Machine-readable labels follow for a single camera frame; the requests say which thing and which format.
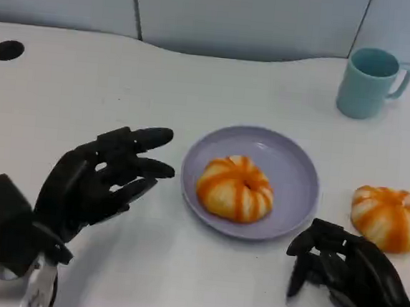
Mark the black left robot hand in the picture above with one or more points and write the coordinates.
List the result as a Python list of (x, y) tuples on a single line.
[(80, 185)]

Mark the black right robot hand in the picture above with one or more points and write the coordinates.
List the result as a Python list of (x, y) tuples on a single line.
[(366, 279)]

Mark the orange and white bread roll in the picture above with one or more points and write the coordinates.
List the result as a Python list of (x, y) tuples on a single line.
[(234, 190), (390, 216)]

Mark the lilac plate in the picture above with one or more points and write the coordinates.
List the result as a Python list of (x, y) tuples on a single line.
[(296, 179)]

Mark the pale green mug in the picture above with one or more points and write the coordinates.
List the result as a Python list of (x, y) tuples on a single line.
[(363, 90)]

